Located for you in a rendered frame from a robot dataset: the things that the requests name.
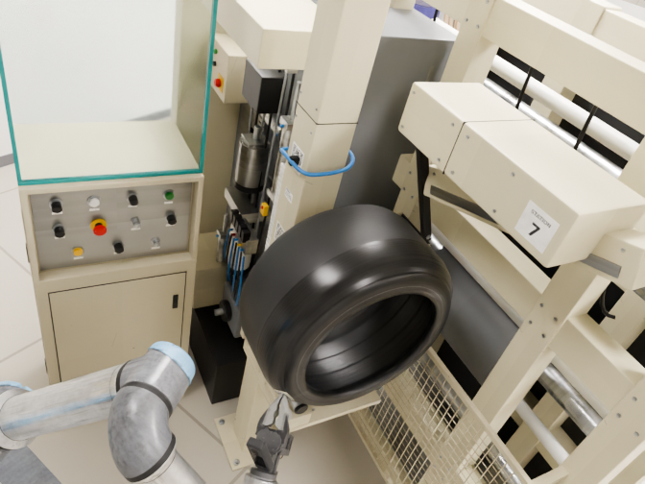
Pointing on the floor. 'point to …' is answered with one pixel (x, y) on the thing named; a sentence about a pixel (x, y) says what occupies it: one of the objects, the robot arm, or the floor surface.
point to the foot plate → (232, 443)
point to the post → (321, 135)
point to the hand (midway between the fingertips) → (281, 399)
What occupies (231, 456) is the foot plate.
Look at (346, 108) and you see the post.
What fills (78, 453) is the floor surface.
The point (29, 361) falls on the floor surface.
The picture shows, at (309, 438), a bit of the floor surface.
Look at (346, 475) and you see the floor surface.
